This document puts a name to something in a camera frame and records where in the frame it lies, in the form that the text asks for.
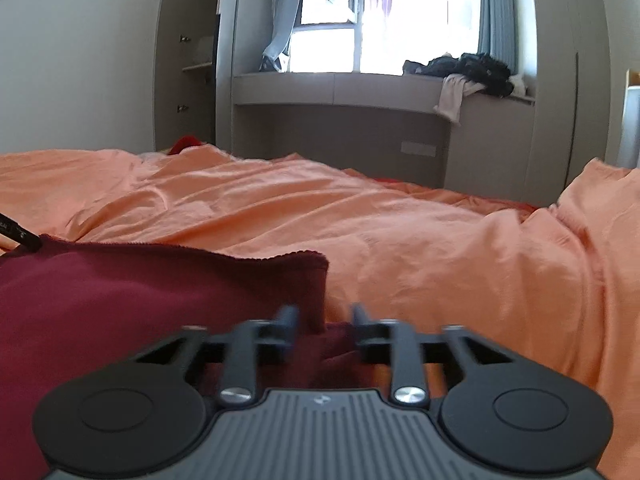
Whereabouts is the window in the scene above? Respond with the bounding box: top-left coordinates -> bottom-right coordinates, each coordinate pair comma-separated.
289,0 -> 483,74

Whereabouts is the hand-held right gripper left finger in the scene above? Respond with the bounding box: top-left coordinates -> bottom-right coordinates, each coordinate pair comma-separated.
134,304 -> 302,407

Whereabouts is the pile of dark clothes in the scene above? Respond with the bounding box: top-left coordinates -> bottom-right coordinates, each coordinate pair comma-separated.
402,52 -> 514,99

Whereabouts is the orange duvet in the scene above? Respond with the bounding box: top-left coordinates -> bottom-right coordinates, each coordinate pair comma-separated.
0,147 -> 640,480

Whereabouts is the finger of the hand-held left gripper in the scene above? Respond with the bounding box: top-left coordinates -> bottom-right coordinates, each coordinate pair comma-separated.
0,212 -> 44,252

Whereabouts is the tall grey cabinet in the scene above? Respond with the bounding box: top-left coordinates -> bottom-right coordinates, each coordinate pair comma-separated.
517,0 -> 613,193

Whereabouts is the grey window seat cabinet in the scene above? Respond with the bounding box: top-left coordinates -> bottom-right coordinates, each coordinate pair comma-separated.
231,71 -> 538,192

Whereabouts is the light blue curtain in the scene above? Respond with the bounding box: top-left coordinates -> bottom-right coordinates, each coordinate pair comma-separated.
262,0 -> 307,62
476,0 -> 519,70

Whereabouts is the grey padded headboard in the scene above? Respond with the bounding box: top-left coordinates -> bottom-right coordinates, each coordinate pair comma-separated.
617,69 -> 640,168

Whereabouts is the maroon long-sleeved shirt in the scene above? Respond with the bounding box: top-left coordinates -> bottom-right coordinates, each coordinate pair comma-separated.
0,234 -> 391,480

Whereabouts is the white hanging cloth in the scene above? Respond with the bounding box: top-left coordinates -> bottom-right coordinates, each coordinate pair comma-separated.
433,73 -> 487,127

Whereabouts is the grey open wardrobe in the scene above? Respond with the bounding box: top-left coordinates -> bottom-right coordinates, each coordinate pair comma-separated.
152,0 -> 237,155

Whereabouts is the red object on floor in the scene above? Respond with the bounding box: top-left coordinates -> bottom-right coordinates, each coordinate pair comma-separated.
167,135 -> 207,156

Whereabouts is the white bag in wardrobe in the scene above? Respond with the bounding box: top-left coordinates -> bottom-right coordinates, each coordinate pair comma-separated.
191,35 -> 215,67

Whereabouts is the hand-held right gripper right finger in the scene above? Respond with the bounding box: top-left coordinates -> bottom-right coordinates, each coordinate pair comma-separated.
349,302 -> 517,406

